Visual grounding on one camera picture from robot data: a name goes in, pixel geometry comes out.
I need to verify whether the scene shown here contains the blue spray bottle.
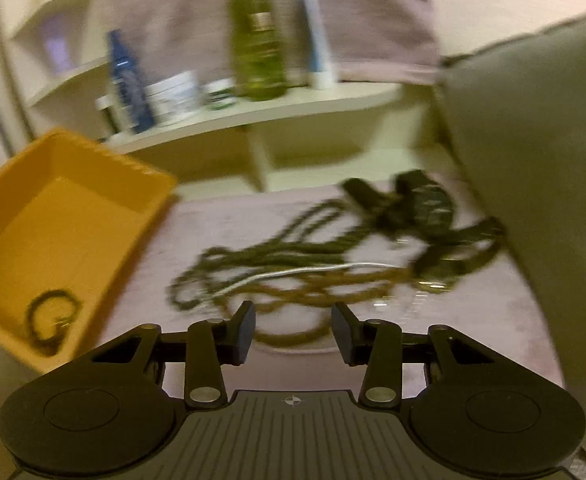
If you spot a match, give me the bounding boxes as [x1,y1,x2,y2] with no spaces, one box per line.
[107,29,156,135]

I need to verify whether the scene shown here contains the dark watch with gold case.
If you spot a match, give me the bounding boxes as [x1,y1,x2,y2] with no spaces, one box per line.
[413,217,506,293]

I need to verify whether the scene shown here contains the green liquid bottle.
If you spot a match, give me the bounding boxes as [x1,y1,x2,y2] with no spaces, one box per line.
[227,0,289,102]

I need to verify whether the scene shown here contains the pink hanging towel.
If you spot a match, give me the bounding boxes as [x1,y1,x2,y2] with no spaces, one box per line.
[98,0,441,86]

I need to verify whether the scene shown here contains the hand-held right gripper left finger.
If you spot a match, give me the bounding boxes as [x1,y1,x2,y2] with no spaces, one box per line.
[90,301,257,409]

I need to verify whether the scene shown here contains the grey cushion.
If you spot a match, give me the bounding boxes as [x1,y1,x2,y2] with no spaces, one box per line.
[440,10,586,461]

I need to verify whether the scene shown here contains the cream shelf unit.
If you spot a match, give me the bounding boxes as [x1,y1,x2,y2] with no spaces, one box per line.
[3,0,444,193]

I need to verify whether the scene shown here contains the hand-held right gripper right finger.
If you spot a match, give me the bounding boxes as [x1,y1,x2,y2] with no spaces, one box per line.
[330,301,499,409]

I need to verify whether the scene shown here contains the yellow plastic tray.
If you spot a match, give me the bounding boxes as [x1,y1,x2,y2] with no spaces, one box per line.
[0,127,179,375]

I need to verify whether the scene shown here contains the white and blue tube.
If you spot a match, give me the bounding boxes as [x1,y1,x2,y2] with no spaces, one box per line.
[295,0,336,90]

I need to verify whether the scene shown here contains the small white jar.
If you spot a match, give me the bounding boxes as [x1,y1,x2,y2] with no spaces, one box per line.
[204,79,239,111]

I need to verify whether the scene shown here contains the purple tube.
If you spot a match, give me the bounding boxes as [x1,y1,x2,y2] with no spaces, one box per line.
[40,17,74,78]

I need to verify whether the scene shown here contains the pile of bead necklaces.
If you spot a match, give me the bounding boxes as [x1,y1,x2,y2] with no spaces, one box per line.
[165,199,369,318]

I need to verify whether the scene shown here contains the white cream jar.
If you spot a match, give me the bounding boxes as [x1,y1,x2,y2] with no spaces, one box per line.
[145,71,201,128]

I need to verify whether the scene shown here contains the silver chain necklace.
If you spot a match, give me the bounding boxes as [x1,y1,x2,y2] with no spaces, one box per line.
[198,261,414,306]

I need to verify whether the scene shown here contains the brown bead necklace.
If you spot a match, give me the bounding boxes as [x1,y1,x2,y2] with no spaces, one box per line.
[213,265,414,348]

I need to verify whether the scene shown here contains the black wrist watch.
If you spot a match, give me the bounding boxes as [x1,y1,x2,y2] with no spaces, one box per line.
[343,170,456,238]

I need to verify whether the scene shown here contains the dark bead bracelet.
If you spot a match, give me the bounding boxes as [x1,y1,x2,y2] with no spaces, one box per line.
[25,287,84,356]

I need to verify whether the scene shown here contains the small black bottle white cap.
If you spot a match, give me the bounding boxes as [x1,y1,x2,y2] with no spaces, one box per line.
[95,95,121,133]

